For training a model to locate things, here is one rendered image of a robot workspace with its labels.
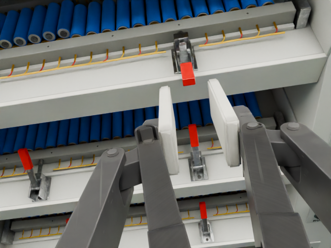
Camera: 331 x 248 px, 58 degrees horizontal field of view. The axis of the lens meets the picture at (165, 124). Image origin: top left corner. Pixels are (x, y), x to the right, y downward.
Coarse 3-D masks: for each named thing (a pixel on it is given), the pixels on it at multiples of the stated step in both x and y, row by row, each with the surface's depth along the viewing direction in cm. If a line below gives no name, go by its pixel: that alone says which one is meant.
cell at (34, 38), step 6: (36, 6) 43; (42, 6) 43; (36, 12) 42; (42, 12) 43; (36, 18) 41; (42, 18) 42; (30, 24) 41; (36, 24) 41; (42, 24) 42; (30, 30) 40; (36, 30) 40; (42, 30) 41; (30, 36) 40; (36, 36) 40; (36, 42) 41
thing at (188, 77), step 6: (180, 48) 33; (186, 48) 34; (180, 54) 33; (186, 54) 33; (180, 60) 32; (186, 60) 32; (180, 66) 31; (186, 66) 30; (192, 66) 30; (186, 72) 29; (192, 72) 29; (186, 78) 28; (192, 78) 28; (186, 84) 29; (192, 84) 29
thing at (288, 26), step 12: (288, 24) 36; (216, 36) 36; (228, 36) 36; (240, 36) 36; (144, 48) 37; (168, 48) 37; (72, 60) 38; (84, 60) 38; (96, 60) 38; (0, 72) 38; (12, 72) 38; (24, 72) 38
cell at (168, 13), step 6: (162, 0) 40; (168, 0) 40; (162, 6) 40; (168, 6) 39; (174, 6) 40; (162, 12) 39; (168, 12) 38; (174, 12) 39; (168, 18) 38; (174, 18) 38
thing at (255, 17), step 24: (168, 24) 36; (192, 24) 36; (216, 24) 35; (240, 24) 36; (264, 24) 36; (24, 48) 38; (48, 48) 37; (72, 48) 37; (96, 48) 37; (120, 48) 37
